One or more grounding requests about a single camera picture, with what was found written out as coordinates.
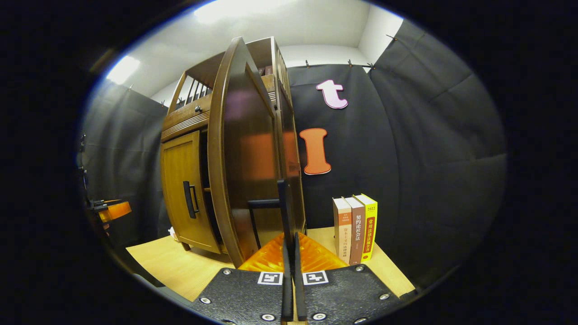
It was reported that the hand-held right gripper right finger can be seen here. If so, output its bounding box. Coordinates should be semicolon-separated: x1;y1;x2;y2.
294;231;402;325

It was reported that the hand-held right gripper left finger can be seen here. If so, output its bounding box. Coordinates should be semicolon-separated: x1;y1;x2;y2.
192;232;294;325

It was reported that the wooden shoe cabinet door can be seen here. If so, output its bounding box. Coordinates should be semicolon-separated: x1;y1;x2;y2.
208;37;308;268
160;130;222;254

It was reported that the black door handle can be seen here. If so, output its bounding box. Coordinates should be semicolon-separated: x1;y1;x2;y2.
182;181;200;219
247;179;292;249

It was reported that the wooden double-door shoe cabinet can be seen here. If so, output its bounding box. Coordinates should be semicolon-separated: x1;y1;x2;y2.
160;36;308;268

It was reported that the wooden cabinet drawer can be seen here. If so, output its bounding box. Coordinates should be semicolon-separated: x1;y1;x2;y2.
162;74;277;135

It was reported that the brown spine book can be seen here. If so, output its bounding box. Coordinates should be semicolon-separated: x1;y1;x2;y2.
343;197;365;266

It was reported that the yellow book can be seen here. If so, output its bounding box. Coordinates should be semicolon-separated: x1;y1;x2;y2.
353;194;378;263

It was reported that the small ceiling light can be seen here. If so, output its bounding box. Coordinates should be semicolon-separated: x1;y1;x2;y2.
106;55;141;85

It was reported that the black backdrop cloth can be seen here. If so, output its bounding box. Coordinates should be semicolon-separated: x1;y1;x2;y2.
79;18;506;289

